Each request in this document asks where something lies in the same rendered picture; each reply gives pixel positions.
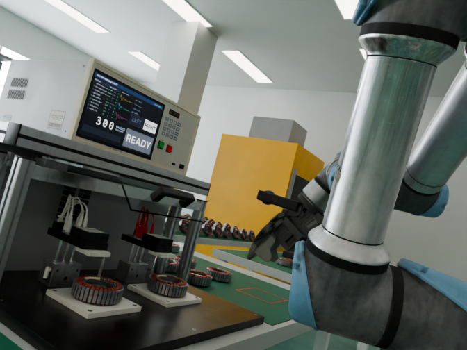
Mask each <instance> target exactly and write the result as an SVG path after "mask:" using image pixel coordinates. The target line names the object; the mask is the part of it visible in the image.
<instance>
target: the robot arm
mask: <svg viewBox="0 0 467 350"><path fill-rule="evenodd" d="M352 22H353V23H354V24H356V25H357V26H360V25H361V31H360V34H359V42H360V44H361V46H362V47H363V49H364V51H365V52H366V60H365V63H364V66H363V71H362V74H361V79H360V81H359V86H358V90H357V94H356V97H355V100H354V105H353V108H352V113H351V116H350V120H349V124H348V127H347V131H346V134H345V139H344V142H343V147H342V150H341V151H340V152H338V153H337V154H336V156H335V157H334V158H333V159H332V160H331V161H330V163H329V164H328V165H327V166H326V167H325V168H324V169H323V170H322V171H321V172H320V173H319V174H318V175H317V176H316V177H315V178H314V179H313V180H312V181H311V182H310V183H309V184H308V185H307V186H306V187H305V188H304V189H303V192H301V193H300V194H299V195H298V198H299V200H300V201H301V202H299V201H295V200H292V199H288V198H286V197H281V196H279V195H276V194H274V192H273V191H271V190H265V191H263V190H259V192H258V194H257V197H256V198H257V199H258V200H260V201H262V202H263V203H264V204H265V205H270V204H273V205H276V206H279V207H282V208H285V209H288V210H285V209H284V210H283V211H282V212H280V213H278V214H277V215H275V216H274V217H273V218H272V219H271V220H270V221H269V223H268V224H266V225H265V226H264V227H263V228H262V229H261V230H260V232H259V233H258V235H257V236H256V237H255V239H254V241H253V243H252V245H251V247H250V249H249V253H248V256H247V259H248V260H251V259H252V258H254V257H255V256H259V257H260V258H261V259H263V260H264V261H266V262H269V261H271V262H276V261H277V260H278V257H279V256H278V253H277V247H278V246H279V245H281V246H282V247H283V248H285V250H286V251H294V258H293V270H292V276H291V282H290V295H289V303H288V312H289V315H290V317H291V318H292V319H293V320H294V321H295V322H297V323H300V324H303V325H306V326H310V327H312V328H314V330H316V331H319V330H321V331H325V332H328V333H332V334H334V335H339V336H341V337H344V338H348V339H351V340H355V341H358V342H362V343H365V344H369V345H372V346H375V347H379V348H380V350H467V282H465V281H462V280H459V279H458V278H455V277H452V276H449V275H447V274H444V273H442V272H439V271H436V270H435V269H432V268H429V267H426V266H424V265H421V264H418V263H416V262H413V261H411V260H407V259H405V258H401V259H400V261H399V262H398V263H397V267H396V266H393V265H390V264H389V263H390V261H391V255H390V253H389V252H388V250H387V248H386V247H385V245H384V238H385V235H386V232H387V229H388V225H389V222H390V220H391V215H392V213H393V209H394V210H399V211H403V212H406V213H411V214H412V215H415V216H424V217H431V218H435V217H438V216H440V215H441V214H442V213H443V211H444V210H445V206H446V205H447V203H448V198H449V188H448V185H447V184H446V183H447V182H448V180H449V179H450V177H451V176H452V175H453V174H454V172H455V171H456V170H457V168H458V167H459V166H460V164H461V163H462V162H463V160H464V159H465V157H466V156H467V0H359V1H358V4H357V6H356V9H355V11H354V14H353V17H352ZM459 42H466V44H465V47H464V54H465V56H466V60H465V62H464V64H463V65H462V67H461V69H460V70H459V73H458V74H457V76H456V78H455V79H454V81H453V83H452V85H451V86H450V88H449V90H448V91H447V93H446V95H445V96H444V98H443V100H442V102H441V104H440V106H439V107H438V109H437V111H436V112H435V114H434V116H433V118H432V119H431V121H430V123H429V124H428V126H427V128H426V129H425V132H424V133H423V135H422V137H421V138H420V140H419V142H418V143H417V145H416V147H415V149H414V150H413V152H412V154H411V150H412V147H413V143H414V140H415V138H416V134H417V131H418V127H419V124H420V121H421V118H422V115H423V111H424V108H425V104H426V102H427V98H428V95H429V91H430V88H431V86H432V81H433V79H434V75H435V72H436V68H437V67H438V66H439V65H440V64H441V63H443V62H444V61H446V60H447V59H448V58H450V57H452V56H453V55H455V54H456V51H457V47H458V45H459ZM410 154H411V155H410ZM290 210H292V211H294V212H292V211H290ZM324 213H325V215H323V214H324Z"/></svg>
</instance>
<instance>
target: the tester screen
mask: <svg viewBox="0 0 467 350"><path fill-rule="evenodd" d="M162 109H163V106H161V105H159V104H157V103H155V102H153V101H151V100H149V99H147V98H145V97H143V96H142V95H140V94H138V93H136V92H134V91H132V90H130V89H128V88H126V87H124V86H123V85H120V84H119V83H116V82H115V81H112V80H110V79H109V78H106V77H105V76H103V75H101V74H99V73H97V72H96V73H95V77H94V80H93V83H92V87H91V90H90V94H89V97H88V102H87V104H86V107H85V112H84V114H83V119H82V121H81V125H80V129H79V133H80V134H83V135H86V136H88V137H91V138H94V139H97V140H101V141H103V142H107V143H109V144H113V145H115V146H118V147H122V148H124V149H128V150H130V151H134V152H136V153H140V154H142V155H144V156H148V157H150V154H149V155H148V154H145V153H142V152H139V151H136V150H134V149H130V148H128V147H124V146H122V144H123V141H124V137H125V134H126V130H127V128H130V129H132V130H134V131H137V132H139V133H142V134H144V135H147V136H149V137H151V138H155V135H156V133H155V134H153V133H150V132H148V131H145V130H143V129H141V128H138V127H136V126H134V125H131V124H129V120H130V117H131V113H133V114H135V115H137V116H140V117H142V118H144V119H147V120H149V121H151V122H153V123H155V124H158V123H159V120H160V117H161V113H162ZM97 115H98V116H100V117H103V118H105V119H108V120H111V121H112V122H115V128H114V130H113V131H110V130H108V129H105V128H102V127H100V126H97V125H95V120H96V117H97ZM83 124H87V125H88V126H92V127H95V128H98V129H100V130H102V131H105V132H108V133H111V134H113V135H116V136H119V137H121V140H120V143H118V142H115V141H112V140H109V139H106V138H104V137H100V136H98V135H95V134H92V133H89V132H86V131H83V130H82V126H83ZM157 128H158V125H157ZM157 128H156V131H157Z"/></svg>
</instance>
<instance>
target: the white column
mask: <svg viewBox="0 0 467 350"><path fill-rule="evenodd" d="M217 40H218V36H217V35H215V34H214V33H213V32H212V31H211V30H210V29H209V28H206V27H205V25H203V24H202V23H201V22H200V21H196V22H187V21H185V22H172V23H171V25H170V30H169V33H168V36H167V40H166V43H165V48H164V51H163V55H162V58H161V63H160V66H159V68H158V73H157V76H156V81H155V84H154V89H153V90H154V91H155V92H157V93H159V94H161V95H163V96H164V97H167V98H168V99H170V100H172V101H174V102H175V103H177V104H179V105H181V106H183V107H184V108H187V109H188V110H190V111H192V112H194V113H195V114H197V115H198V112H199V107H200V104H201V101H202V96H203V93H204V88H205V85H206V80H207V78H208V73H209V69H210V66H211V62H212V59H213V54H214V51H215V46H216V43H217Z"/></svg>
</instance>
